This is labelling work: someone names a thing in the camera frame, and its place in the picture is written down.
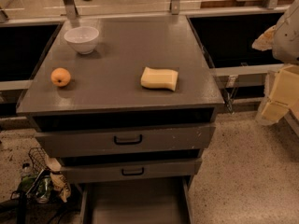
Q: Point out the white bowl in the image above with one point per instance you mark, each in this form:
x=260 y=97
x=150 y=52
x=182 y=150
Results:
x=82 y=39

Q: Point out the grey top drawer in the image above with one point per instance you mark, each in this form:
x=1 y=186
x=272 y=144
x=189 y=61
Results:
x=97 y=142

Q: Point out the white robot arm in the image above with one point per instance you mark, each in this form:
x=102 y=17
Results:
x=285 y=49

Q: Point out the grey drawer cabinet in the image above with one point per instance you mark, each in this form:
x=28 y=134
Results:
x=105 y=92

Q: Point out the orange fruit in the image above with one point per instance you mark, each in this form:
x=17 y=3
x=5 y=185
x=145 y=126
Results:
x=60 y=77

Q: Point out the grey middle drawer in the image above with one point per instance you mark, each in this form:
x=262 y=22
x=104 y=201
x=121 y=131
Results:
x=131 y=170

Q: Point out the plastic bottle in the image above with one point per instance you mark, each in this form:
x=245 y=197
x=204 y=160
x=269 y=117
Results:
x=26 y=170

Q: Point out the cream patterned bag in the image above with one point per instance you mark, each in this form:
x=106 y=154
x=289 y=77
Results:
x=60 y=183

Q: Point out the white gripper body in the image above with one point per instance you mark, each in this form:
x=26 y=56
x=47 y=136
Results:
x=287 y=39

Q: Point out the black wire basket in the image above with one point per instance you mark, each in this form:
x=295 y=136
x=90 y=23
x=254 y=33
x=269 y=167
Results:
x=37 y=156

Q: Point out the yellow sponge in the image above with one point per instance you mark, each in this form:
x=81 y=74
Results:
x=159 y=79

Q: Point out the grey drawer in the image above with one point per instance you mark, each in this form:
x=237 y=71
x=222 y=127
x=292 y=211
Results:
x=97 y=142
x=141 y=201
x=131 y=170

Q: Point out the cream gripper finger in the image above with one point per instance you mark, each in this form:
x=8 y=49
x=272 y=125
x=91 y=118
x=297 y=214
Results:
x=285 y=90
x=273 y=112

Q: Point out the metal railing frame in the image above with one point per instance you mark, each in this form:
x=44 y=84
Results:
x=227 y=27

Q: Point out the green snack bag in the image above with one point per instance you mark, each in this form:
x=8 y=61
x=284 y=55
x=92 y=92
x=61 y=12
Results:
x=38 y=187

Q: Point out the grey bottom drawer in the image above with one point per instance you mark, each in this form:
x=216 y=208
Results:
x=141 y=201

